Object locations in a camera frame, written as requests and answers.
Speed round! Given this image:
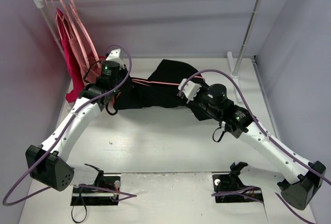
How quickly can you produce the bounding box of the pink plastic hanger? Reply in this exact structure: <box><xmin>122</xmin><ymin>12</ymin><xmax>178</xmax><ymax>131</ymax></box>
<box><xmin>131</xmin><ymin>75</ymin><xmax>205</xmax><ymax>87</ymax></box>

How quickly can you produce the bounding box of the black t shirt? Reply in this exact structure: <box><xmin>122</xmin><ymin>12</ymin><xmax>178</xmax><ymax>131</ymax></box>
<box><xmin>112</xmin><ymin>59</ymin><xmax>210</xmax><ymax>121</ymax></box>

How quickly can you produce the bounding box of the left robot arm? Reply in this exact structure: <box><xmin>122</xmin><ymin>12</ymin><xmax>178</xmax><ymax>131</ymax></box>
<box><xmin>25</xmin><ymin>58</ymin><xmax>128</xmax><ymax>193</ymax></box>

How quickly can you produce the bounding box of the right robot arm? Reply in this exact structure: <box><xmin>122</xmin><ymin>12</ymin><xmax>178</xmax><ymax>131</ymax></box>
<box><xmin>183</xmin><ymin>82</ymin><xmax>326</xmax><ymax>211</ymax></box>

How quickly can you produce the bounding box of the salmon pink shirt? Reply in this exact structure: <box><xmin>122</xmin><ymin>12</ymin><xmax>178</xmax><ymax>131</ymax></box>
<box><xmin>69</xmin><ymin>37</ymin><xmax>101</xmax><ymax>83</ymax></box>

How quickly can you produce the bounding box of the crimson red shirt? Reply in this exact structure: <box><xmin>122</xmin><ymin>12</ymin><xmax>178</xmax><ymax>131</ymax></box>
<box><xmin>56</xmin><ymin>8</ymin><xmax>84</xmax><ymax>103</ymax></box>

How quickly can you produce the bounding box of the pink hanger with salmon shirt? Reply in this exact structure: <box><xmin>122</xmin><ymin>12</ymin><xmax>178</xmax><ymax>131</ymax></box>
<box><xmin>48</xmin><ymin>0</ymin><xmax>64</xmax><ymax>29</ymax></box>

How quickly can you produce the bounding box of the pink hanger with crimson shirt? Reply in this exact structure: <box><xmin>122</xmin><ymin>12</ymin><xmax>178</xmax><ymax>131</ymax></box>
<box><xmin>44</xmin><ymin>0</ymin><xmax>62</xmax><ymax>40</ymax></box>

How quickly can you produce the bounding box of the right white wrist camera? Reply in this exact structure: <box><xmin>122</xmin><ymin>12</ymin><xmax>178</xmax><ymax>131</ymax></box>
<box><xmin>177</xmin><ymin>79</ymin><xmax>202</xmax><ymax>104</ymax></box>

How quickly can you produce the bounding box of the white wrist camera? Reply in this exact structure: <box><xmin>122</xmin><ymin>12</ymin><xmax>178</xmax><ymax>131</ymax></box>
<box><xmin>106</xmin><ymin>49</ymin><xmax>123</xmax><ymax>63</ymax></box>
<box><xmin>177</xmin><ymin>79</ymin><xmax>202</xmax><ymax>104</ymax></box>

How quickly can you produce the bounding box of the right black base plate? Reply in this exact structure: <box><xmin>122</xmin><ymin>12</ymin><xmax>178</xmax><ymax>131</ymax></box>
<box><xmin>212</xmin><ymin>174</ymin><xmax>264</xmax><ymax>204</ymax></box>

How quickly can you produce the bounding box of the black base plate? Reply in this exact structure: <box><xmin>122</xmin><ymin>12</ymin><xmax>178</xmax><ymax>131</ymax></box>
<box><xmin>212</xmin><ymin>174</ymin><xmax>264</xmax><ymax>204</ymax></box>
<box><xmin>70</xmin><ymin>174</ymin><xmax>121</xmax><ymax>206</ymax></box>

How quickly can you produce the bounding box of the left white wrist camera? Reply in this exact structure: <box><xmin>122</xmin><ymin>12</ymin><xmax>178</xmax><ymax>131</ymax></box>
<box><xmin>106</xmin><ymin>49</ymin><xmax>123</xmax><ymax>63</ymax></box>

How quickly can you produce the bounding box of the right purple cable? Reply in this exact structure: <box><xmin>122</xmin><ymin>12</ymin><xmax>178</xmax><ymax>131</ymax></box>
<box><xmin>178</xmin><ymin>69</ymin><xmax>331</xmax><ymax>224</ymax></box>

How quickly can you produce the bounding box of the purple cable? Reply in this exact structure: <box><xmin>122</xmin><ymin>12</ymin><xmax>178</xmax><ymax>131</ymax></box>
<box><xmin>2</xmin><ymin>44</ymin><xmax>138</xmax><ymax>206</ymax></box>
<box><xmin>178</xmin><ymin>69</ymin><xmax>331</xmax><ymax>224</ymax></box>

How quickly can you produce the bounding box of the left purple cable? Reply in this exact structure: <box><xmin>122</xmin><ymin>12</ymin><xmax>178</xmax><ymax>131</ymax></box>
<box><xmin>2</xmin><ymin>44</ymin><xmax>138</xmax><ymax>206</ymax></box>

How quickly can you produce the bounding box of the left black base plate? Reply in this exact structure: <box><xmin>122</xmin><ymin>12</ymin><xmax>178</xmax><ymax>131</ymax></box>
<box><xmin>70</xmin><ymin>174</ymin><xmax>121</xmax><ymax>206</ymax></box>

